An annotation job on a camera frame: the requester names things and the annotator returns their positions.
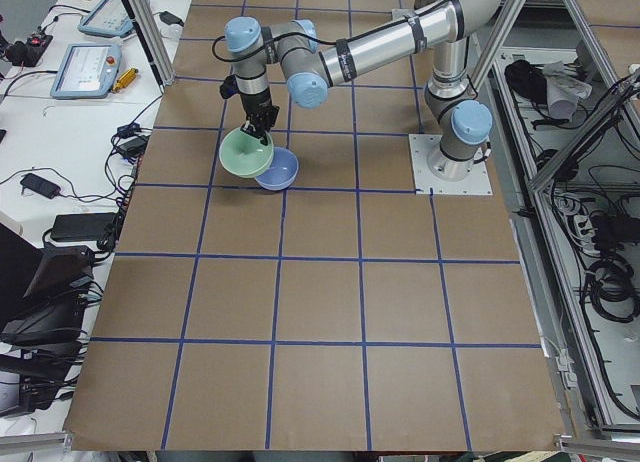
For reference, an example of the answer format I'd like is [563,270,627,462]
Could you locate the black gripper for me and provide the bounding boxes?
[240,89,279,146]

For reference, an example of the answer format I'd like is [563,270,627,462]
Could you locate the green bowl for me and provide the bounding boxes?
[219,128,274,178]

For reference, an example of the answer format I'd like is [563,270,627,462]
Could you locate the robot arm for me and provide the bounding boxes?
[220,0,501,140]

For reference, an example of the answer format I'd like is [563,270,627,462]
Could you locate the blue bowl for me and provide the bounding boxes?
[255,147,300,191]

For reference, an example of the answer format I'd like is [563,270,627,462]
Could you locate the yellow tool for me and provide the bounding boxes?
[112,67,139,93]

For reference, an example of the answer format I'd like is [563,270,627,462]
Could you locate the near teach pendant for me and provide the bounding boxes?
[50,43,121,100]

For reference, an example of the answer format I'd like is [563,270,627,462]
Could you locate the teach pendant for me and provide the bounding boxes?
[78,0,133,38]
[50,43,121,100]

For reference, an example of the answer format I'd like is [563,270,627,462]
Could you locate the far teach pendant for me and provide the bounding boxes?
[78,0,133,38]

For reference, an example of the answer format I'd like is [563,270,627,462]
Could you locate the black power brick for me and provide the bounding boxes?
[50,212,116,242]

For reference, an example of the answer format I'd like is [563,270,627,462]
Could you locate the aluminium frame post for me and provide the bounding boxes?
[121,0,175,87]

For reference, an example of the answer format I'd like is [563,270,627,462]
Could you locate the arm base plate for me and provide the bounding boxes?
[408,134,493,196]

